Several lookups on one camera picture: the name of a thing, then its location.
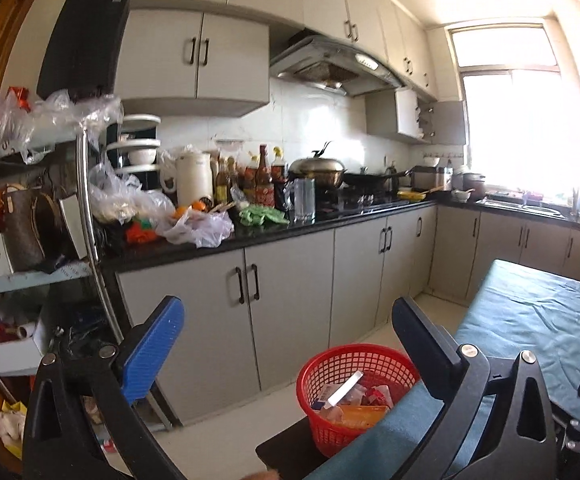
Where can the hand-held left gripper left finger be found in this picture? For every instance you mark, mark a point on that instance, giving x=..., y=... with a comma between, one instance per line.
x=154, y=345

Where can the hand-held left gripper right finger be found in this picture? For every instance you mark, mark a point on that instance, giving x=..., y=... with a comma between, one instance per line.
x=420, y=345

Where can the red torn packet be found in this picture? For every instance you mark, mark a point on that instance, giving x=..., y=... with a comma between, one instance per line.
x=377, y=396

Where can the orange medicine box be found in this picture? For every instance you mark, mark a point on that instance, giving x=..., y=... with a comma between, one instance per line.
x=365, y=416

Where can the red plastic basket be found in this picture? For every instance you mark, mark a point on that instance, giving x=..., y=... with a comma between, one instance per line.
x=320, y=375

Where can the long white torn carton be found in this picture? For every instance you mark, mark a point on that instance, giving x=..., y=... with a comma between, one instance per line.
x=326, y=396

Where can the blue tablecloth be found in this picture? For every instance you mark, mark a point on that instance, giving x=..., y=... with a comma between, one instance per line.
x=545, y=310

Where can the white plastic bag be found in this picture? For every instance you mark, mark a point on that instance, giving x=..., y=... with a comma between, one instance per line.
x=199, y=227

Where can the grey lower kitchen cabinets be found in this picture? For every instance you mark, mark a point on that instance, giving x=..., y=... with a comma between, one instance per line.
x=290, y=310

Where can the grey kitchen cabinets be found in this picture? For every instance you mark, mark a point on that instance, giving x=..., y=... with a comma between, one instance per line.
x=229, y=60
x=290, y=310

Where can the yellow tray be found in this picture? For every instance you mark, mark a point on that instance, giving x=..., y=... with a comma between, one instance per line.
x=412, y=194

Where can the clear plastic bags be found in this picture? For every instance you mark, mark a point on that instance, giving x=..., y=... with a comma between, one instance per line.
x=114, y=195

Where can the gas stove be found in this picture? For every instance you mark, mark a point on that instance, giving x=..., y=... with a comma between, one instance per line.
x=360, y=200

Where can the black kitchen countertop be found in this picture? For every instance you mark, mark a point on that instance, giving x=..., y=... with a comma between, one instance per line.
x=270, y=235

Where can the metal shelf rack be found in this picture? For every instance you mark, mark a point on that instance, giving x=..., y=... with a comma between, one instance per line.
x=85, y=200

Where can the black stool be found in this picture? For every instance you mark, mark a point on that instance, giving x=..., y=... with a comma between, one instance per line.
x=290, y=450

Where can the steel rice cooker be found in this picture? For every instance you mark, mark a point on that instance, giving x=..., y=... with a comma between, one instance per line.
x=430, y=177

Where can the crumpled paper bag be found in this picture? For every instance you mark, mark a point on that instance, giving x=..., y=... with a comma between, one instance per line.
x=9, y=430

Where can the green snack packet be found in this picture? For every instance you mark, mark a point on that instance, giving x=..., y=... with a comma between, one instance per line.
x=262, y=215

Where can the brown cooking pot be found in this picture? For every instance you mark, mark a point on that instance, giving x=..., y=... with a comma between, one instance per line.
x=474, y=185

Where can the white electric jug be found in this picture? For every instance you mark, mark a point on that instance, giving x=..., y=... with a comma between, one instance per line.
x=194, y=180

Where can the steel kitchen sink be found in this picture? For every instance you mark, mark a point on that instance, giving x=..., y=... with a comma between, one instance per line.
x=520, y=206

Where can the brown handbag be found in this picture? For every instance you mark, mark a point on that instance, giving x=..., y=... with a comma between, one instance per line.
x=24, y=230

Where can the black wok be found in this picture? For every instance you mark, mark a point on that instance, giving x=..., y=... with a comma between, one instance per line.
x=370, y=178

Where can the glass mug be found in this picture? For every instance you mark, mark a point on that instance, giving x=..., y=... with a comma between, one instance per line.
x=302, y=205

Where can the row of sauce bottles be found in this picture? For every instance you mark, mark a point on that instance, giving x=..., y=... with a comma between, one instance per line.
x=264, y=180

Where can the steel pot with lid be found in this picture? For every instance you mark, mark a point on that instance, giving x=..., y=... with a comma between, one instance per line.
x=317, y=172

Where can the white dish stack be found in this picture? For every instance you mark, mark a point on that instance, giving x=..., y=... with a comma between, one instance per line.
x=137, y=145

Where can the kitchen window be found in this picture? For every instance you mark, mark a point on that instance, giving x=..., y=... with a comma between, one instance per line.
x=510, y=125

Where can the crumpled clear plastic wrap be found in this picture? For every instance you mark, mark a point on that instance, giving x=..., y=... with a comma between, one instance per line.
x=59, y=115

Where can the grey upper kitchen cabinets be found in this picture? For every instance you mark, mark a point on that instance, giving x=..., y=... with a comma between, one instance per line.
x=229, y=60

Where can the steel range hood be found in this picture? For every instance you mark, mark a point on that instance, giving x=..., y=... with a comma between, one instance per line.
x=320, y=60

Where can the black board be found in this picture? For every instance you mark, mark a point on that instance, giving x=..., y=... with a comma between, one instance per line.
x=84, y=40

